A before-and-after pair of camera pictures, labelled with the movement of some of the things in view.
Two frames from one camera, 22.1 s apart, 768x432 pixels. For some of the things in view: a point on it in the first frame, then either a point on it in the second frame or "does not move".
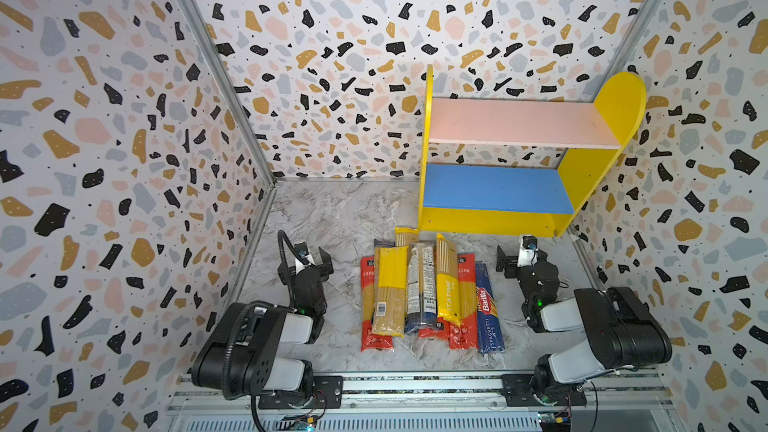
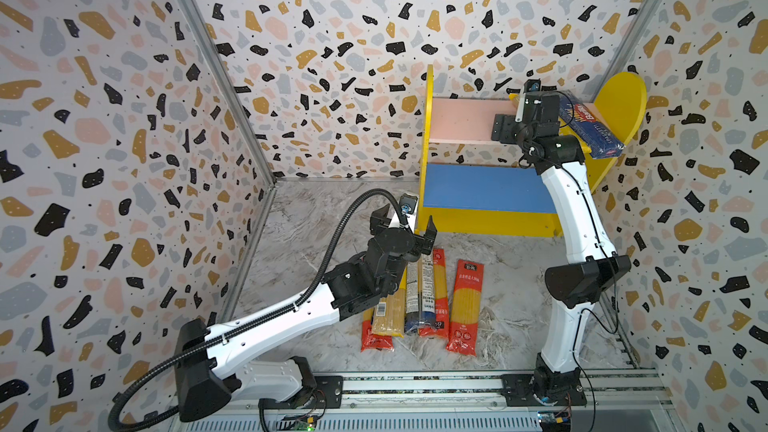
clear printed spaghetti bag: (421, 292) does not move
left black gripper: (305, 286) → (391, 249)
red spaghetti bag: (370, 341) does not move
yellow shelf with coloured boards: (521, 200) does not move
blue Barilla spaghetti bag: (490, 338) → (601, 142)
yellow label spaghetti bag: (391, 276) does not move
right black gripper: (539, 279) → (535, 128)
